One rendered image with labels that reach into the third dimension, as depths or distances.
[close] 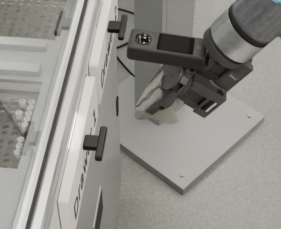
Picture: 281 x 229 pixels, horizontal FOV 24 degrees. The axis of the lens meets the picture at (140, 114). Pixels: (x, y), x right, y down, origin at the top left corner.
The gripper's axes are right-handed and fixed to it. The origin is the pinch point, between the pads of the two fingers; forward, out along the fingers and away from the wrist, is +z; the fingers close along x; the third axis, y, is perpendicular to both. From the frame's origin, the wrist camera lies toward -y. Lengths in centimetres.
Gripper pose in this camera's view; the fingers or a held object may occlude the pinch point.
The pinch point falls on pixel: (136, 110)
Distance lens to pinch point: 106.6
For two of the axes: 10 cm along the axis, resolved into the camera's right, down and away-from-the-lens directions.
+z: -5.7, 5.2, 6.3
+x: 1.0, -7.2, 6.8
